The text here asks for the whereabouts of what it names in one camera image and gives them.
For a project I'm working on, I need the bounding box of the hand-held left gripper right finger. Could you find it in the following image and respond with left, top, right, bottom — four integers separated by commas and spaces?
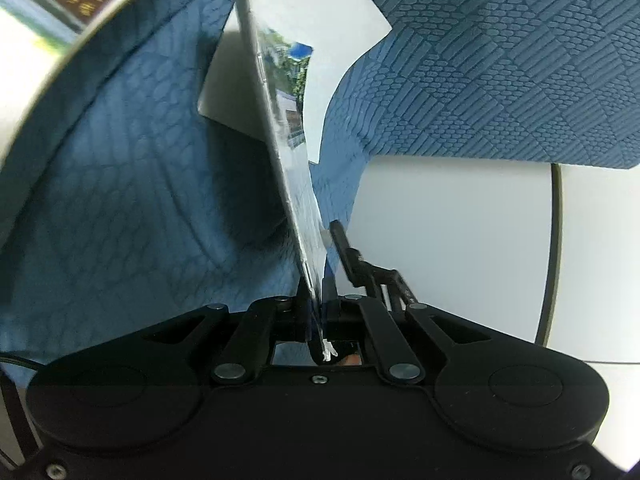
321, 276, 498, 386

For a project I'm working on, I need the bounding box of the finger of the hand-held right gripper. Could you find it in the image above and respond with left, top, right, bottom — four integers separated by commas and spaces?
329, 219, 417, 309

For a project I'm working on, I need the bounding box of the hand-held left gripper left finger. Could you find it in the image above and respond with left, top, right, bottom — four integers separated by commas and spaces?
142, 279, 322, 387

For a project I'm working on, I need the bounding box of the white landscape photo booklet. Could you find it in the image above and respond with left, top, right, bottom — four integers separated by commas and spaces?
197, 0, 393, 367
0, 0, 196, 221

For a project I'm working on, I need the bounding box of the black strip on wardrobe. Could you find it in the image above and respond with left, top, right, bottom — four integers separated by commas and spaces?
535, 162, 565, 348

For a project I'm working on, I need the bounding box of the black cable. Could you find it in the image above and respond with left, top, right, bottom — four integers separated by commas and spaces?
0, 355, 41, 372

